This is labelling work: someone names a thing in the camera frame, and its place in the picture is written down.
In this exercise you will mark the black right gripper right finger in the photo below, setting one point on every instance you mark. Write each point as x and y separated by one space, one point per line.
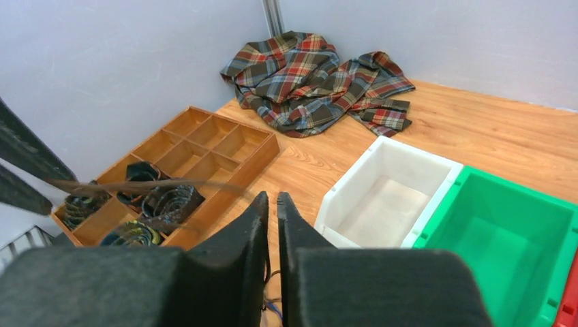
323 285

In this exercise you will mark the green plastic bin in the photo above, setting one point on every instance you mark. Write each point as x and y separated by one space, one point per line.
519 243

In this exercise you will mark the left aluminium frame post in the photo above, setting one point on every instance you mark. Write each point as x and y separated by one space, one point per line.
273 14

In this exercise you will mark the white plastic bin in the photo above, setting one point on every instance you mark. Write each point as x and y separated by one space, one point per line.
387 196

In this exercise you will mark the wooden compartment tray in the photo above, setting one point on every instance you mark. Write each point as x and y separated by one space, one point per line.
204 145

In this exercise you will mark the plaid cloth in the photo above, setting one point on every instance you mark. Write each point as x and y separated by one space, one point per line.
297 84

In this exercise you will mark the red plastic bin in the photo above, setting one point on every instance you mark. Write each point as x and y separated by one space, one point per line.
567 312

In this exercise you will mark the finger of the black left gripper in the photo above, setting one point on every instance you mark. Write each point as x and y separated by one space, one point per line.
22 148
17 193

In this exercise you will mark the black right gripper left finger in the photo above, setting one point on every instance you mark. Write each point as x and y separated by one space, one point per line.
219 282

